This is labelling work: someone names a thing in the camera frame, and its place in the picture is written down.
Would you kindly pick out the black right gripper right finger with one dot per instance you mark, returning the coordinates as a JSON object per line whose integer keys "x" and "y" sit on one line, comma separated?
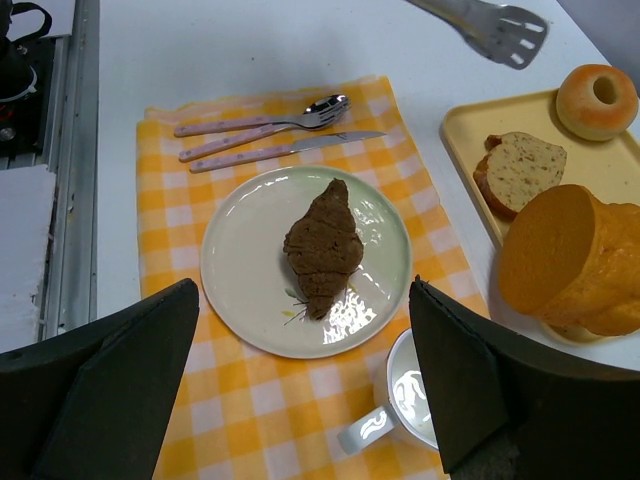
{"x": 506, "y": 407}

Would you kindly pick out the round bagel bun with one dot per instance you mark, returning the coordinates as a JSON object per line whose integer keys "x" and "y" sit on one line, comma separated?
{"x": 597, "y": 102}

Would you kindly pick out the large orange brioche loaf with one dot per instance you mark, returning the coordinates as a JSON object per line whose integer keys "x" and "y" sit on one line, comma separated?
{"x": 570, "y": 260}

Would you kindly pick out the yellow checkered cloth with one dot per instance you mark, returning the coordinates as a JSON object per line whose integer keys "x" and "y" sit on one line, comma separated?
{"x": 244, "y": 414}

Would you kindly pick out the pale green ceramic plate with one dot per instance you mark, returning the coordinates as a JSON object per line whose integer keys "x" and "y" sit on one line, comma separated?
{"x": 252, "y": 288}

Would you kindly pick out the seeded bread slice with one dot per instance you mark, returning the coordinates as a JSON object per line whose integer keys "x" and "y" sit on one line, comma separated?
{"x": 516, "y": 168}

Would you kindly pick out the stainless steel tongs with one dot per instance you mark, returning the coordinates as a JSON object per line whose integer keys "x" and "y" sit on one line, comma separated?
{"x": 504, "y": 34}

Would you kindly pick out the white foam board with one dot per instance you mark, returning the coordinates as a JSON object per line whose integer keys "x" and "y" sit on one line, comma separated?
{"x": 27, "y": 198}

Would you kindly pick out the dark brown croissant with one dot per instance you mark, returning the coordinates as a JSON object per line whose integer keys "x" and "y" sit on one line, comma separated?
{"x": 323, "y": 248}

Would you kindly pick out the aluminium table frame rail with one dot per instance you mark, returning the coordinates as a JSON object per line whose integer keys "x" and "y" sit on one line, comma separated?
{"x": 68, "y": 292}

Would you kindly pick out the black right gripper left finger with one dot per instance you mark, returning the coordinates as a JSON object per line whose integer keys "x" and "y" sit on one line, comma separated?
{"x": 95, "y": 402}

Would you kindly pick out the pink-handled knife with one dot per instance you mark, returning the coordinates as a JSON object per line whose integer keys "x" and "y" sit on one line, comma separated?
{"x": 310, "y": 143}

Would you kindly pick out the pink-handled spoon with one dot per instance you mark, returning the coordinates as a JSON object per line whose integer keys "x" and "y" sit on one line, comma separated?
{"x": 318, "y": 115}

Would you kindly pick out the white ceramic mug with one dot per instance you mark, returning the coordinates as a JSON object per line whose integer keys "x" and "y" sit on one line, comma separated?
{"x": 402, "y": 407}

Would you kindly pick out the yellow plastic tray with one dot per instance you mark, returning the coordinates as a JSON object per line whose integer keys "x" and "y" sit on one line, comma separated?
{"x": 609, "y": 170}

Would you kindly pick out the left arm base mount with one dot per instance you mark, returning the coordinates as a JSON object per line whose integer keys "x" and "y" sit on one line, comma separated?
{"x": 26, "y": 67}

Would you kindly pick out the pink-handled fork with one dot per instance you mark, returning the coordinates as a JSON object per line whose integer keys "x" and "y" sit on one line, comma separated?
{"x": 246, "y": 136}

